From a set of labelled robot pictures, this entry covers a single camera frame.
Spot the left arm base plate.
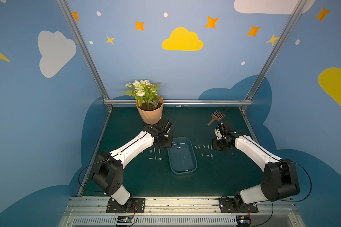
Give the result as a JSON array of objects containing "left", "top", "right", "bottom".
[{"left": 106, "top": 198, "right": 146, "bottom": 213}]

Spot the white flowers green plant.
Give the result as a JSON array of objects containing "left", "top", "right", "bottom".
[{"left": 121, "top": 79, "right": 161, "bottom": 111}]

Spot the right aluminium frame post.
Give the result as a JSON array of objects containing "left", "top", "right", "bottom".
[{"left": 240, "top": 0, "right": 308, "bottom": 114}]

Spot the terracotta flower pot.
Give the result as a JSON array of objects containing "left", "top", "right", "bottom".
[{"left": 136, "top": 98, "right": 164, "bottom": 125}]

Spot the left controller board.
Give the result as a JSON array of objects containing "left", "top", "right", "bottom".
[{"left": 116, "top": 216, "right": 133, "bottom": 226}]

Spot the aluminium back crossbar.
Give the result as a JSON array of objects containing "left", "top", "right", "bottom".
[{"left": 103, "top": 99, "right": 253, "bottom": 106}]

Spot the aluminium front rail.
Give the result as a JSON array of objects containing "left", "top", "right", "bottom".
[{"left": 59, "top": 196, "right": 305, "bottom": 227}]

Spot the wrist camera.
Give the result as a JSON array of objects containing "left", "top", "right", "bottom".
[
  {"left": 157, "top": 118, "right": 172, "bottom": 133},
  {"left": 215, "top": 121, "right": 234, "bottom": 141}
]

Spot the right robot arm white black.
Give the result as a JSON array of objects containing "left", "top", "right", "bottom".
[{"left": 213, "top": 129, "right": 300, "bottom": 212}]

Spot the small brown slotted scoop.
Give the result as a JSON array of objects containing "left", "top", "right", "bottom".
[{"left": 207, "top": 110, "right": 226, "bottom": 126}]

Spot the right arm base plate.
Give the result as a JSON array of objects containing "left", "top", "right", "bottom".
[{"left": 219, "top": 196, "right": 259, "bottom": 213}]

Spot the clear plastic storage box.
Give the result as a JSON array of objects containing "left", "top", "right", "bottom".
[{"left": 168, "top": 137, "right": 198, "bottom": 176}]

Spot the right controller board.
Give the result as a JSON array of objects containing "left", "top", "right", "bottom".
[{"left": 236, "top": 216, "right": 251, "bottom": 227}]

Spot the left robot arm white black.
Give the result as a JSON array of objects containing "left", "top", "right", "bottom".
[{"left": 91, "top": 125, "right": 172, "bottom": 205}]

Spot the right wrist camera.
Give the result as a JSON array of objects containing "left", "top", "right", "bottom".
[{"left": 215, "top": 121, "right": 234, "bottom": 141}]

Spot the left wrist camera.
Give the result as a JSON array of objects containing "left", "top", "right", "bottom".
[{"left": 157, "top": 118, "right": 172, "bottom": 133}]

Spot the aluminium frame post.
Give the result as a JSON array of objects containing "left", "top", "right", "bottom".
[
  {"left": 240, "top": 0, "right": 308, "bottom": 114},
  {"left": 56, "top": 0, "right": 113, "bottom": 111}
]

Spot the controller board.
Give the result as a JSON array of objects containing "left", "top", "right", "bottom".
[
  {"left": 116, "top": 216, "right": 133, "bottom": 226},
  {"left": 236, "top": 216, "right": 251, "bottom": 227}
]

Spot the left aluminium frame post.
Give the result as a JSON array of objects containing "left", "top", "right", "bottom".
[{"left": 56, "top": 0, "right": 113, "bottom": 111}]

